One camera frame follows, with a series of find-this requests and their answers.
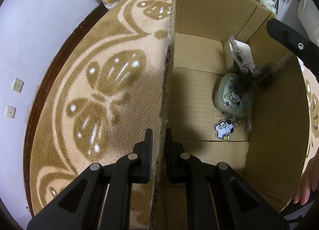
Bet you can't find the white square charger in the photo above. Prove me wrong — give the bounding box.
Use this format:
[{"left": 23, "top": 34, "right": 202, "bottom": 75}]
[{"left": 224, "top": 36, "right": 255, "bottom": 73}]

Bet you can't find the upper wall socket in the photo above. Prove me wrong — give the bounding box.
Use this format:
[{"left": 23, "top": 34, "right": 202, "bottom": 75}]
[{"left": 12, "top": 78, "right": 24, "bottom": 93}]

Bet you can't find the brown cardboard box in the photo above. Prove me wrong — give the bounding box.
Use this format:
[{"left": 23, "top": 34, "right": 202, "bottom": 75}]
[{"left": 151, "top": 0, "right": 318, "bottom": 229}]

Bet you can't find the green cartoon pouch case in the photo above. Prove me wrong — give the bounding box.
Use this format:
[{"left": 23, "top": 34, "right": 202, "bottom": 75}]
[{"left": 213, "top": 73, "right": 251, "bottom": 118}]

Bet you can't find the person's hand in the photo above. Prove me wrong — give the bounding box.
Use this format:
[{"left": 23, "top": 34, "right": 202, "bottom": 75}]
[{"left": 293, "top": 154, "right": 319, "bottom": 205}]

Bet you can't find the lower wall socket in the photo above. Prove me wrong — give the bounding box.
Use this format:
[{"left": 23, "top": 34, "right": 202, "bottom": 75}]
[{"left": 5, "top": 105, "right": 16, "bottom": 119}]

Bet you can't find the brown floral carpet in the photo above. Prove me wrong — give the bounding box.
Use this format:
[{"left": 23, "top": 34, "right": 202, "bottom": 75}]
[{"left": 23, "top": 0, "right": 175, "bottom": 230}]

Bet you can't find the cartoon dog keychain charm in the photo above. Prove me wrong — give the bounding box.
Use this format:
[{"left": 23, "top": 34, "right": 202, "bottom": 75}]
[{"left": 214, "top": 118, "right": 235, "bottom": 141}]

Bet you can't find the wall socket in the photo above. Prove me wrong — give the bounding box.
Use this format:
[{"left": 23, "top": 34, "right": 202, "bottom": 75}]
[
  {"left": 5, "top": 105, "right": 16, "bottom": 119},
  {"left": 12, "top": 78, "right": 24, "bottom": 93}
]

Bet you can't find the key bunch with tag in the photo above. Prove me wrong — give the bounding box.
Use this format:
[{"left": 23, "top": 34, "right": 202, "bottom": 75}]
[{"left": 234, "top": 63, "right": 274, "bottom": 94}]

